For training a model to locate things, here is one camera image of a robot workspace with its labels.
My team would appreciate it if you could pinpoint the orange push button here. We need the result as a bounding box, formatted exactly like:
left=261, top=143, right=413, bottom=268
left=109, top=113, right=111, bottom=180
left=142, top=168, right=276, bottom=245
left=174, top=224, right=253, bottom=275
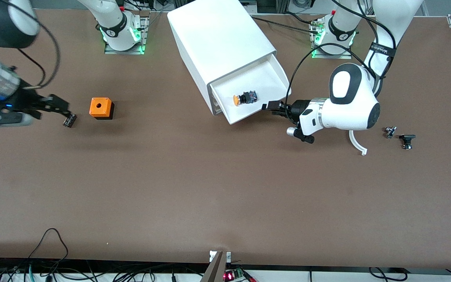
left=233, top=90, right=258, bottom=106

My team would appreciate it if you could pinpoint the white curved plastic arc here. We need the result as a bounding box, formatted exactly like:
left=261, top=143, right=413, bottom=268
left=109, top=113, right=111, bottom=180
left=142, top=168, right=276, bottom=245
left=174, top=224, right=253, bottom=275
left=349, top=129, right=368, bottom=156

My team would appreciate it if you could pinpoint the small black plastic part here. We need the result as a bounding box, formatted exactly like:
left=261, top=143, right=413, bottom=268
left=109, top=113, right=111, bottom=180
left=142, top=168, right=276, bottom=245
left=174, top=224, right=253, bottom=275
left=399, top=134, right=416, bottom=150

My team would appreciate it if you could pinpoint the circuit board with red light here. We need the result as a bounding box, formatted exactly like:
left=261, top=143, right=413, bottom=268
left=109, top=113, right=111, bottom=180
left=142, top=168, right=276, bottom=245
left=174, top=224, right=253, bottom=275
left=224, top=266, right=256, bottom=282

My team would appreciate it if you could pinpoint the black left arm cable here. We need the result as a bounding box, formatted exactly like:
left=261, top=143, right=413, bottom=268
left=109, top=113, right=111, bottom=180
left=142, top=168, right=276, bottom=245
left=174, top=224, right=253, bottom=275
left=287, top=0, right=397, bottom=104

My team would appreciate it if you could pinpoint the orange button enclosure box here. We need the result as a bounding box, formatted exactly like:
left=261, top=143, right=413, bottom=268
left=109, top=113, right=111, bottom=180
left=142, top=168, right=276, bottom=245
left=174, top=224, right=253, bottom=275
left=89, top=97, right=115, bottom=120

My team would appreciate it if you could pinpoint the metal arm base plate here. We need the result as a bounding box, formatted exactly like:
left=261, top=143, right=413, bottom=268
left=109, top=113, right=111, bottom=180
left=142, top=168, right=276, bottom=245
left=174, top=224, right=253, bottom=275
left=311, top=23, right=352, bottom=60
left=104, top=16, right=148, bottom=54

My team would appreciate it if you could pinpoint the long black table cable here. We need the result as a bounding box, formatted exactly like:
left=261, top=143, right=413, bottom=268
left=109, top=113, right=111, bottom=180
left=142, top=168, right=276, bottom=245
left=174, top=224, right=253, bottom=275
left=251, top=16, right=322, bottom=34

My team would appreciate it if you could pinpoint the black velcro cable strap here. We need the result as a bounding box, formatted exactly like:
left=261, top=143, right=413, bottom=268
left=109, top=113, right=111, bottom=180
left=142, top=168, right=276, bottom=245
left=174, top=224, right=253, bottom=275
left=370, top=42, right=396, bottom=59

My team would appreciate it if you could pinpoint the black looped cable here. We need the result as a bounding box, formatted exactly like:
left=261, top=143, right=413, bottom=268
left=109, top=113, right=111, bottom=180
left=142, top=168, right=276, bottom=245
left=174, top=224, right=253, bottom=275
left=28, top=228, right=69, bottom=271

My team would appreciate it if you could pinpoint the aluminium camera mount profile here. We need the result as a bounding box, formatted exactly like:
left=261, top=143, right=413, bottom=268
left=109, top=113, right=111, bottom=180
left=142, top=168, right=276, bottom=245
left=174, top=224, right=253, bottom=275
left=200, top=250, right=232, bottom=282

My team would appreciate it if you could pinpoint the black coiled cable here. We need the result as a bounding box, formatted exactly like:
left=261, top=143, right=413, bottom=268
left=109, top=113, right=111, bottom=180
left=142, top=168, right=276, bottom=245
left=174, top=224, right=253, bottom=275
left=368, top=267, right=408, bottom=282

